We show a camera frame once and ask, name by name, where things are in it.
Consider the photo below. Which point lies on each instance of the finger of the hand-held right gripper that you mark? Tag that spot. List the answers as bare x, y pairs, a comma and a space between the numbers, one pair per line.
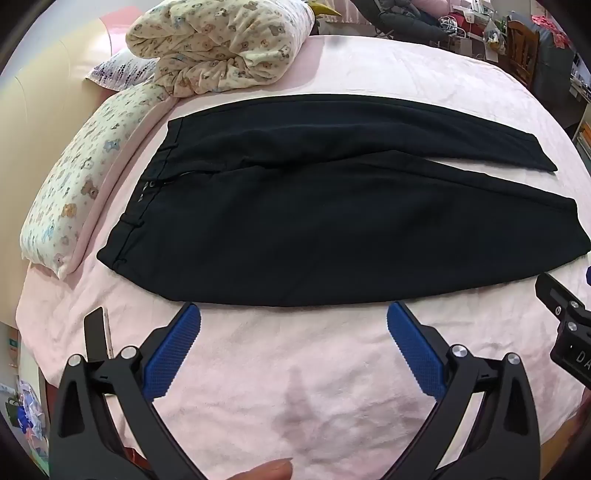
551, 290

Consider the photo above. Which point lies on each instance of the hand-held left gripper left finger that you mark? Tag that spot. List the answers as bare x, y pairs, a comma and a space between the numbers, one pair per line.
173, 355

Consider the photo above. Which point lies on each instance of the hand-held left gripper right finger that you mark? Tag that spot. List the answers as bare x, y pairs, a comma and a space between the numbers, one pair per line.
415, 350

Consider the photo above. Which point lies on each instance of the black pants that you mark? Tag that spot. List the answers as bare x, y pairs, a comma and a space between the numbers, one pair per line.
323, 207

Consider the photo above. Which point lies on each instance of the person's left hand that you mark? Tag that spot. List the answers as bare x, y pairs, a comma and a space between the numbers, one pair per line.
268, 470

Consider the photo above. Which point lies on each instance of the smartphone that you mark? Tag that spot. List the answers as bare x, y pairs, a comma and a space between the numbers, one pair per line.
98, 330

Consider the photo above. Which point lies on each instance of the pink bed sheet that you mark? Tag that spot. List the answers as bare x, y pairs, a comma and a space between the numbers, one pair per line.
300, 369

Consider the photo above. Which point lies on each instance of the beige box green label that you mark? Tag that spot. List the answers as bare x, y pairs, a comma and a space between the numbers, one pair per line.
10, 346

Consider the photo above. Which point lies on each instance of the bear print pillow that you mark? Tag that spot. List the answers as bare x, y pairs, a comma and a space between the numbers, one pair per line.
83, 184

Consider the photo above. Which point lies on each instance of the wooden chair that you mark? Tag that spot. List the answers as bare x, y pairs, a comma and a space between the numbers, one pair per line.
521, 46

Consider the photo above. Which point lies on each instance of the red floral cloth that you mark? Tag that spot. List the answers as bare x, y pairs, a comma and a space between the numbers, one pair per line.
551, 30

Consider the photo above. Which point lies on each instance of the purple floral pillow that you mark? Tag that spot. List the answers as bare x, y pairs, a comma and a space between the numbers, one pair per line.
122, 69

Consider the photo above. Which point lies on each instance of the beige padded headboard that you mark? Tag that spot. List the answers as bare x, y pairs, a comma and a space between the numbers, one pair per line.
46, 92

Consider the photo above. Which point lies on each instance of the dark reclining chair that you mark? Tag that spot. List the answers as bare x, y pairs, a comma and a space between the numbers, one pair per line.
406, 23

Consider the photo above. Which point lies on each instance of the bear print rolled comforter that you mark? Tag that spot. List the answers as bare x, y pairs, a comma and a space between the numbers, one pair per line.
217, 41

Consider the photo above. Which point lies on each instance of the yellow object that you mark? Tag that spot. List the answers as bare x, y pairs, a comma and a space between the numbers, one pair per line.
323, 7

